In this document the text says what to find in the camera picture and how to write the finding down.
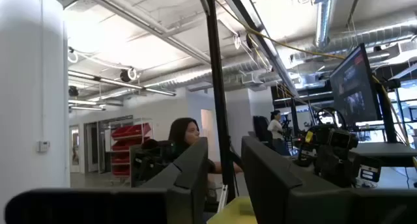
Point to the yellow plastic bin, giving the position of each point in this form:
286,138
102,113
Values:
234,212

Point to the black office chair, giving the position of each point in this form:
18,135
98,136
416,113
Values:
260,128

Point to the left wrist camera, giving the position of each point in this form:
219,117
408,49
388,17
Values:
342,139

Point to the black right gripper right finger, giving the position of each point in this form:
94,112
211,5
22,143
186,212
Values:
325,207

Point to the white round column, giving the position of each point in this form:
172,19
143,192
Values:
29,87

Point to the black equipment cart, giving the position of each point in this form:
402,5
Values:
150,162

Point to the person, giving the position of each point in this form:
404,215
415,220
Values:
184,133
276,129

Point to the silver ceiling duct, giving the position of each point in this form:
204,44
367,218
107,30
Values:
323,22

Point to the dark grey desk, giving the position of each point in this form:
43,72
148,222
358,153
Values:
384,152

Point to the red bin rack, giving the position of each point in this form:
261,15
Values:
130,133

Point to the black computer monitor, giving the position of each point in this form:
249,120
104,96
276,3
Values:
353,90

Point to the white wall thermostat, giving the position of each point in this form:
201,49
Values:
43,146

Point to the black ceiling spotlight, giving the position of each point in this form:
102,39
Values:
127,75

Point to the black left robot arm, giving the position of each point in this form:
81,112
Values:
335,167

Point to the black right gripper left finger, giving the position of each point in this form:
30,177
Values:
97,206

